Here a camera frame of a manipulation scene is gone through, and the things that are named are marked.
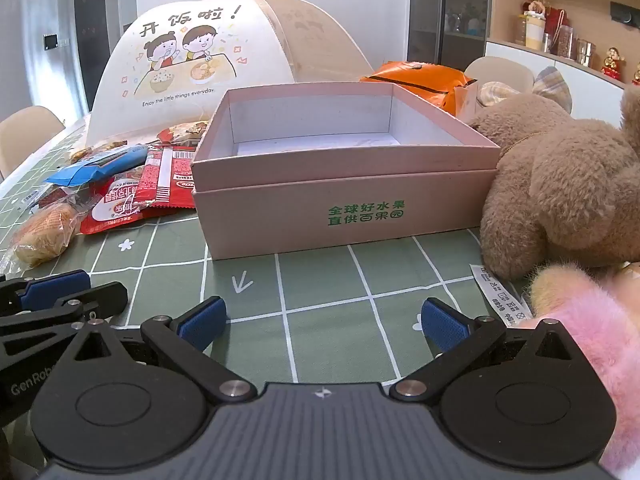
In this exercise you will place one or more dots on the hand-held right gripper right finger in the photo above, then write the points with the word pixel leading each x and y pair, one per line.
pixel 442 327

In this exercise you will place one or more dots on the white sideboard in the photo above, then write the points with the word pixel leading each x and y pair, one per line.
pixel 510 55

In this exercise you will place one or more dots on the wall switch panel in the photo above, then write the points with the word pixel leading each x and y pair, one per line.
pixel 50 41

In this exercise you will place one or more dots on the brown plush bear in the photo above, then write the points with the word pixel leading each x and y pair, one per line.
pixel 565 170

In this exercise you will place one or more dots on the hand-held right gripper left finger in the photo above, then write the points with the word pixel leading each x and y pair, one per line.
pixel 205 322

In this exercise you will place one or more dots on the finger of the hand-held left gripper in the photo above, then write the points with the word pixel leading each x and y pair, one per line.
pixel 55 286
pixel 100 297

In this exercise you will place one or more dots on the brown red snack packet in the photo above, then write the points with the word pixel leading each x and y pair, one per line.
pixel 182 132

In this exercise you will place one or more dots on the metal tin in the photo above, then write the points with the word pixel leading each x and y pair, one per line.
pixel 586 52

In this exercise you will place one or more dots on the red gift bag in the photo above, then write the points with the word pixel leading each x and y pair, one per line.
pixel 555 30

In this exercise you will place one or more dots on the round bread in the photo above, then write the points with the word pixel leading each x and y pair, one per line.
pixel 42 232

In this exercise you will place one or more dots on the small dark red packet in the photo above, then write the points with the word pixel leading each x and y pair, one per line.
pixel 55 196

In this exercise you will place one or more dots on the printed folding food cover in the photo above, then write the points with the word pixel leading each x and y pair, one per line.
pixel 280 35

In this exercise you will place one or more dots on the red striped snack packet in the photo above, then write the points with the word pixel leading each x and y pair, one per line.
pixel 175 180

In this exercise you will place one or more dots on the red gold figurine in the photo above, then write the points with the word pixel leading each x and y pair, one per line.
pixel 636 75
pixel 611 65

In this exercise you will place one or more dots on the glass jar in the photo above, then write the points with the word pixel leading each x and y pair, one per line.
pixel 566 42

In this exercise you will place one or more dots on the beige dining chair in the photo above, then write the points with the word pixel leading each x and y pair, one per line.
pixel 25 135
pixel 500 70

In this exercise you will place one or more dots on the large red white snack packet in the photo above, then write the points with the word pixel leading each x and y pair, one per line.
pixel 107 212

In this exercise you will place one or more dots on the green checked tablecloth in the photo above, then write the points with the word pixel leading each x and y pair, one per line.
pixel 325 285

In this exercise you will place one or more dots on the long brown pastry packet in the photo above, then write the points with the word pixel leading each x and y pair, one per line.
pixel 85 152

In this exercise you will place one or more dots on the dark glass cabinet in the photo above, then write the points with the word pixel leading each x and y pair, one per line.
pixel 435 10

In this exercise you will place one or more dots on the pink cardboard box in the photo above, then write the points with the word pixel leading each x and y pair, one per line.
pixel 300 200

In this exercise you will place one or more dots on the pink plush toy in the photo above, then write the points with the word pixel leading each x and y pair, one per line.
pixel 590 320

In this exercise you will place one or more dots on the yellow white jar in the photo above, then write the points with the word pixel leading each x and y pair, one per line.
pixel 534 32

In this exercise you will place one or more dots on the blue white snack packet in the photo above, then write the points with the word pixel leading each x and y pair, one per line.
pixel 95 167

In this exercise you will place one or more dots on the black wall device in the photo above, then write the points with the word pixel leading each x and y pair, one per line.
pixel 625 12

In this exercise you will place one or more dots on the orange snack bag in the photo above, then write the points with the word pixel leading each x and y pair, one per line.
pixel 415 80

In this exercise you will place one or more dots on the dark door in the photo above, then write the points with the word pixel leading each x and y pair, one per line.
pixel 92 35

